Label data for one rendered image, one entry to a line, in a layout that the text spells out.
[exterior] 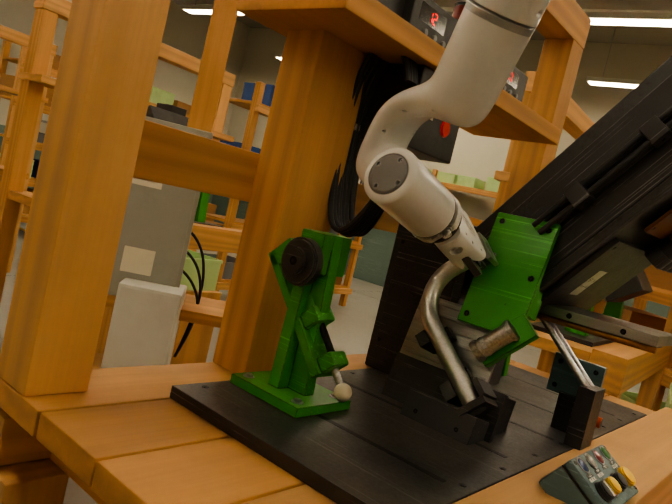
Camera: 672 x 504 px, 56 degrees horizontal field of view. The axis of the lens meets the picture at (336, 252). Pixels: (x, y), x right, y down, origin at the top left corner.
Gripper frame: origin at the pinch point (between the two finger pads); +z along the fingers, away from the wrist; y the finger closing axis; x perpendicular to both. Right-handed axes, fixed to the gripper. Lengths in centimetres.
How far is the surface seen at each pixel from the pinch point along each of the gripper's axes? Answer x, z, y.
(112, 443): 40, -46, -24
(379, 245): 309, 832, 561
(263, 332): 37.8, -12.3, 0.0
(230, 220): 257, 304, 324
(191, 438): 36, -36, -23
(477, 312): 4.6, 4.0, -8.2
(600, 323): -11.6, 15.9, -15.3
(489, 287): 0.9, 3.9, -5.1
